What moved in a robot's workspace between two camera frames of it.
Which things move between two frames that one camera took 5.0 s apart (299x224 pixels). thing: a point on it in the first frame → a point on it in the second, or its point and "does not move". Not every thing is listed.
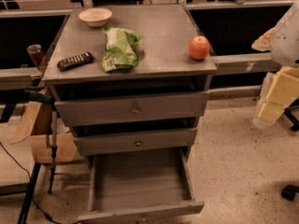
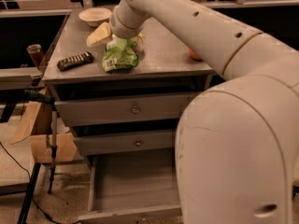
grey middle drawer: x=135 y=142 does not move
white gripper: x=286 y=42 → x=120 y=27
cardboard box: x=36 y=125 does not move
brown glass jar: x=36 y=53 does not move
